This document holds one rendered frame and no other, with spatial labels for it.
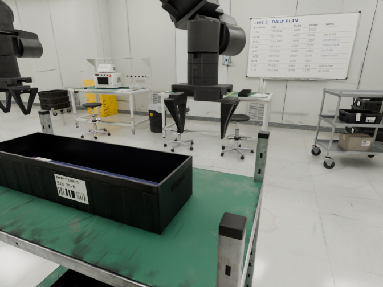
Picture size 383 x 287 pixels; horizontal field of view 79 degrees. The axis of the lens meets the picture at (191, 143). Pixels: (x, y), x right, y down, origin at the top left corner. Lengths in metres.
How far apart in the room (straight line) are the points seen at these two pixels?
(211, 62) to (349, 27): 4.82
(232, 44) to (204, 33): 0.08
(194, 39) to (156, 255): 0.39
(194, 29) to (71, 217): 0.48
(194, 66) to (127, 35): 5.87
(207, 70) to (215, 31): 0.06
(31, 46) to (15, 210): 0.44
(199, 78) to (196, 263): 0.32
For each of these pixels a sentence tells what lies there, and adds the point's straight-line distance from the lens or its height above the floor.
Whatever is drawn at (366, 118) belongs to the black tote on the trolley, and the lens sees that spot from 3.55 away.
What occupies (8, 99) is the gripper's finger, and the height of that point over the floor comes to 1.18.
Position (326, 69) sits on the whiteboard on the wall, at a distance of 5.13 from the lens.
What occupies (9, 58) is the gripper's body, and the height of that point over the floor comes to 1.29.
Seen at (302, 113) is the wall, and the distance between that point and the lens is 5.21.
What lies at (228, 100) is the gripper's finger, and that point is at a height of 1.22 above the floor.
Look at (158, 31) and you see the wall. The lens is 5.86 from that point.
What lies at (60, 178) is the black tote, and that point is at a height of 1.03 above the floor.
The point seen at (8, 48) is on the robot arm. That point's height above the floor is 1.32.
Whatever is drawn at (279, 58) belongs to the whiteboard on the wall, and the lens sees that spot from 5.09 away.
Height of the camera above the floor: 1.28
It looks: 19 degrees down
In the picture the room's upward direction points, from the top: straight up
